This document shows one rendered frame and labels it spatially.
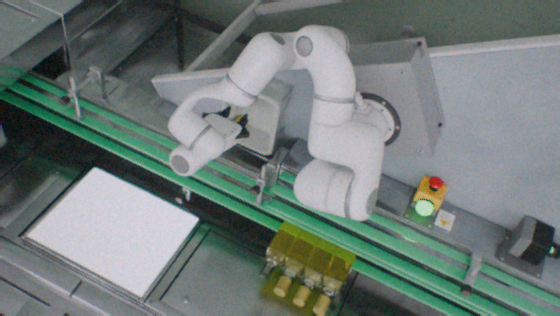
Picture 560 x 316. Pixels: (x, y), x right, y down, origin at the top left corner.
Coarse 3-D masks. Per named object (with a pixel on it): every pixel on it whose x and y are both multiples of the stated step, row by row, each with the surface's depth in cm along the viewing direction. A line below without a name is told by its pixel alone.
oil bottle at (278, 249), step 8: (288, 224) 165; (280, 232) 162; (288, 232) 163; (296, 232) 163; (272, 240) 161; (280, 240) 161; (288, 240) 161; (272, 248) 159; (280, 248) 159; (288, 248) 159; (272, 256) 158; (280, 256) 157; (280, 264) 159
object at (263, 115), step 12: (264, 96) 154; (240, 108) 172; (252, 108) 169; (264, 108) 167; (276, 108) 154; (252, 120) 173; (264, 120) 170; (276, 120) 157; (240, 132) 173; (252, 132) 173; (264, 132) 173; (252, 144) 170; (264, 144) 171
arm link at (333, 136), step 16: (320, 112) 115; (336, 112) 114; (352, 112) 116; (320, 128) 115; (336, 128) 114; (352, 128) 113; (368, 128) 112; (320, 144) 115; (336, 144) 113; (352, 144) 112; (368, 144) 111; (384, 144) 115; (336, 160) 115; (352, 160) 113; (368, 160) 111; (368, 176) 112; (352, 192) 113; (368, 192) 113; (352, 208) 114; (368, 208) 115
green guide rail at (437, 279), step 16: (272, 208) 164; (288, 208) 164; (304, 208) 165; (304, 224) 162; (320, 224) 162; (336, 224) 163; (352, 240) 160; (368, 240) 161; (384, 256) 158; (400, 256) 159; (416, 272) 156; (432, 272) 157; (448, 288) 154; (480, 304) 152; (496, 304) 152
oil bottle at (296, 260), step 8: (304, 232) 164; (296, 240) 162; (304, 240) 162; (312, 240) 162; (296, 248) 160; (304, 248) 160; (312, 248) 161; (288, 256) 158; (296, 256) 158; (304, 256) 159; (288, 264) 157; (296, 264) 157; (304, 264) 157; (296, 272) 157
